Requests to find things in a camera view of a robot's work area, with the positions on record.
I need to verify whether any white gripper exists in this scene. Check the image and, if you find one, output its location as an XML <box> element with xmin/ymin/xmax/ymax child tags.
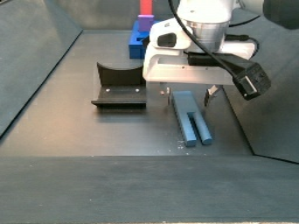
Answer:
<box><xmin>143</xmin><ymin>17</ymin><xmax>255</xmax><ymax>106</ymax></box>

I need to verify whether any light blue square-circle object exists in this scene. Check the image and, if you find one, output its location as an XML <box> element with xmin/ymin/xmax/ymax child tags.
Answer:
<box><xmin>172</xmin><ymin>91</ymin><xmax>212</xmax><ymax>147</ymax></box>

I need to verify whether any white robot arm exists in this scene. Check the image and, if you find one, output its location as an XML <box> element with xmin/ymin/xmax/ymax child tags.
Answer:
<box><xmin>143</xmin><ymin>0</ymin><xmax>299</xmax><ymax>100</ymax></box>

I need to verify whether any black curved fixture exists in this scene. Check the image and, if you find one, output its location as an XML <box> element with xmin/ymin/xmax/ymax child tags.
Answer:
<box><xmin>91</xmin><ymin>63</ymin><xmax>147</xmax><ymax>108</ymax></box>

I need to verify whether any blue shape-sorter base block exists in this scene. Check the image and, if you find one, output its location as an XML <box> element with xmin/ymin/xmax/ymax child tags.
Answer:
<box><xmin>128</xmin><ymin>18</ymin><xmax>156</xmax><ymax>59</ymax></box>

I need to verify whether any purple block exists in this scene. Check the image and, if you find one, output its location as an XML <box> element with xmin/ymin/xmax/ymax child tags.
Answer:
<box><xmin>137</xmin><ymin>14</ymin><xmax>155</xmax><ymax>32</ymax></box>

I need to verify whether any red rectangular block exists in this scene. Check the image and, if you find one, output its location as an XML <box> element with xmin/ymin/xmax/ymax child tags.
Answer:
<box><xmin>140</xmin><ymin>0</ymin><xmax>153</xmax><ymax>15</ymax></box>

